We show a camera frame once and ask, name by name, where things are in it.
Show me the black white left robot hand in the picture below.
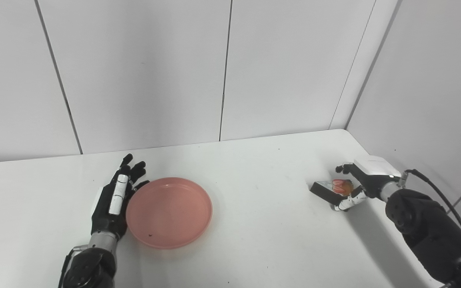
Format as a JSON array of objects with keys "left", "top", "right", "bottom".
[{"left": 90, "top": 154, "right": 150, "bottom": 241}]

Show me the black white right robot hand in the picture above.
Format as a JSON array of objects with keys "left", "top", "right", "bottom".
[{"left": 331, "top": 155, "right": 402, "bottom": 212}]

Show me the chocolate cake slice with fruit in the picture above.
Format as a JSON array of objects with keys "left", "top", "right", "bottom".
[{"left": 310, "top": 179, "right": 354, "bottom": 205}]

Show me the pink round plate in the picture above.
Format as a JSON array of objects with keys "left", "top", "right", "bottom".
[{"left": 126, "top": 177, "right": 213, "bottom": 250}]

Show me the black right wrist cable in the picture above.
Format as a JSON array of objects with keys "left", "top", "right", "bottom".
[{"left": 404, "top": 169, "right": 461, "bottom": 241}]

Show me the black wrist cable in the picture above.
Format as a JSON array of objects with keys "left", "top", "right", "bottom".
[
  {"left": 57, "top": 248, "right": 76, "bottom": 288},
  {"left": 404, "top": 169, "right": 461, "bottom": 241}
]

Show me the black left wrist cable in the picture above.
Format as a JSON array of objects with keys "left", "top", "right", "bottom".
[{"left": 57, "top": 248, "right": 76, "bottom": 288}]

